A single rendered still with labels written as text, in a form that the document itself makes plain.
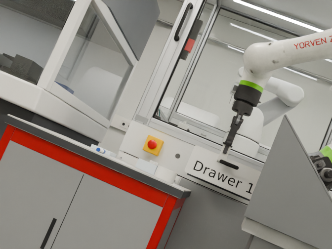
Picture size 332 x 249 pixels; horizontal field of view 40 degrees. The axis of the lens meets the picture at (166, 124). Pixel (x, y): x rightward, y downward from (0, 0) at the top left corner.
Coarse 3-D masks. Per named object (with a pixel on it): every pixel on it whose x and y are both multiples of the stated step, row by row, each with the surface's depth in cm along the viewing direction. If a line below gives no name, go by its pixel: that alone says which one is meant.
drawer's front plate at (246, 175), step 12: (192, 156) 171; (204, 156) 171; (216, 156) 170; (192, 168) 170; (204, 168) 170; (216, 168) 170; (228, 168) 169; (240, 168) 169; (252, 168) 168; (216, 180) 169; (240, 180) 168; (252, 180) 168; (240, 192) 168; (252, 192) 167
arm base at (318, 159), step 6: (312, 156) 137; (318, 156) 143; (324, 156) 141; (312, 162) 136; (318, 162) 136; (324, 162) 135; (330, 162) 135; (318, 168) 135; (324, 168) 134; (330, 168) 133; (324, 174) 133; (330, 174) 127; (324, 180) 133; (330, 180) 133; (330, 186) 141
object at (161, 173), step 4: (160, 168) 151; (164, 168) 150; (156, 172) 151; (160, 172) 150; (164, 172) 150; (168, 172) 150; (172, 172) 150; (156, 176) 150; (160, 176) 150; (164, 176) 149; (168, 176) 150; (172, 176) 150; (164, 180) 149; (168, 180) 150; (172, 180) 151
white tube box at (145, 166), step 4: (140, 160) 176; (136, 164) 176; (140, 164) 176; (144, 164) 175; (148, 164) 175; (152, 164) 174; (140, 168) 175; (144, 168) 175; (148, 168) 174; (152, 168) 174; (156, 168) 174; (148, 172) 174; (152, 172) 173
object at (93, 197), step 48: (0, 144) 147; (48, 144) 145; (0, 192) 144; (48, 192) 143; (96, 192) 142; (144, 192) 140; (0, 240) 142; (48, 240) 141; (96, 240) 139; (144, 240) 138
